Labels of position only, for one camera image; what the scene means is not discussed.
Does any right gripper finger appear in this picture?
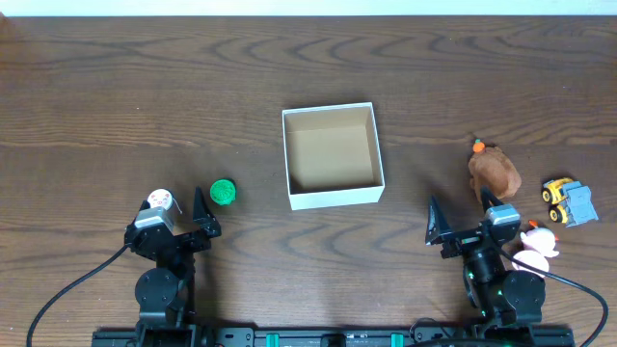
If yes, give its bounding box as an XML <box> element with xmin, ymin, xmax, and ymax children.
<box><xmin>425</xmin><ymin>196</ymin><xmax>453</xmax><ymax>245</ymax></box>
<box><xmin>480</xmin><ymin>186</ymin><xmax>503</xmax><ymax>212</ymax></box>

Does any wooden pellet drum toy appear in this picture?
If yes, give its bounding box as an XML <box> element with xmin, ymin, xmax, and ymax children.
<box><xmin>147</xmin><ymin>188</ymin><xmax>182</xmax><ymax>214</ymax></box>

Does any brown plush toy with carrot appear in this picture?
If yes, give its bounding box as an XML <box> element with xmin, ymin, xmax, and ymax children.
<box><xmin>468</xmin><ymin>139</ymin><xmax>522</xmax><ymax>201</ymax></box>

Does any green round ridged toy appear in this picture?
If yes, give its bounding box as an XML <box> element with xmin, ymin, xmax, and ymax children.
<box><xmin>209</xmin><ymin>178</ymin><xmax>237</xmax><ymax>206</ymax></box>

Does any pink plush pig toy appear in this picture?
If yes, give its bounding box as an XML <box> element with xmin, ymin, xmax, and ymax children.
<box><xmin>513</xmin><ymin>220</ymin><xmax>559</xmax><ymax>273</ymax></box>

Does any yellow grey toy truck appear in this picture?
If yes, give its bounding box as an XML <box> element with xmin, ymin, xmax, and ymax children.
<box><xmin>542</xmin><ymin>177</ymin><xmax>599</xmax><ymax>227</ymax></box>

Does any white cardboard box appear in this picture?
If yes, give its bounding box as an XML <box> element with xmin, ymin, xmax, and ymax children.
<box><xmin>282</xmin><ymin>102</ymin><xmax>386</xmax><ymax>210</ymax></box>

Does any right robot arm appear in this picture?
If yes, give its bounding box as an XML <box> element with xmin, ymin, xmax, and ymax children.
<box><xmin>425</xmin><ymin>187</ymin><xmax>546</xmax><ymax>336</ymax></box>

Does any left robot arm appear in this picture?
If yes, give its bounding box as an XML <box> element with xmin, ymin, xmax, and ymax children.
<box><xmin>124</xmin><ymin>188</ymin><xmax>222</xmax><ymax>329</ymax></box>

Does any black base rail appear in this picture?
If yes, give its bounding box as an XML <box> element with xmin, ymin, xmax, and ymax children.
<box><xmin>91</xmin><ymin>322</ymin><xmax>575</xmax><ymax>347</ymax></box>

